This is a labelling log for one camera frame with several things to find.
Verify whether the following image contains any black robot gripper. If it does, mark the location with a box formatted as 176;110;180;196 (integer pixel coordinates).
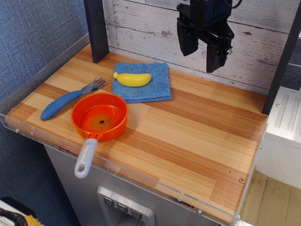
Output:
176;0;234;73

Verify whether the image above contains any yellow toy banana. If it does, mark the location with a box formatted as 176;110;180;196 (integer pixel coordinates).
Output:
113;72;151;87

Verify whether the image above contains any blue folded rag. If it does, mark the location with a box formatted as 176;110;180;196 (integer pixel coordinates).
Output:
112;63;171;103

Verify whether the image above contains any clear acrylic table guard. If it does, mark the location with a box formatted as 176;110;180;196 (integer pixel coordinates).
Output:
0;32;269;226

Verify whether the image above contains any white grooved side unit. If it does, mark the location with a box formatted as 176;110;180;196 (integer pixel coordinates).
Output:
255;87;301;188

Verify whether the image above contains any grey toy fridge cabinet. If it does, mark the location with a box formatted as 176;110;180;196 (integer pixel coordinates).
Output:
45;146;217;226

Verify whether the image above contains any silver dispenser panel with buttons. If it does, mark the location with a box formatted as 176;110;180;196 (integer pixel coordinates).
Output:
97;186;155;226

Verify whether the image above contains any black looped cable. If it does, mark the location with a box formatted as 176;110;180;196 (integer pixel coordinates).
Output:
223;0;243;10

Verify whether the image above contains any dark right vertical post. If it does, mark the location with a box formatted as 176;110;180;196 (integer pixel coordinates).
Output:
261;1;301;115

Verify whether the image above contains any dark vertical post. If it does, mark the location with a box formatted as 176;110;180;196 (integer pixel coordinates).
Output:
84;0;109;63
261;1;301;115

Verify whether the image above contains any dark left vertical post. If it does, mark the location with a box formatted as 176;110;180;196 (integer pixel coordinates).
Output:
84;0;109;63

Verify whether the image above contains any blue handled metal fork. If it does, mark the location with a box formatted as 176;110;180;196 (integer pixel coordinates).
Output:
40;77;106;121

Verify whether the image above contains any orange toy pan grey handle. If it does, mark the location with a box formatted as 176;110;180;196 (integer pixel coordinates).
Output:
71;93;129;178

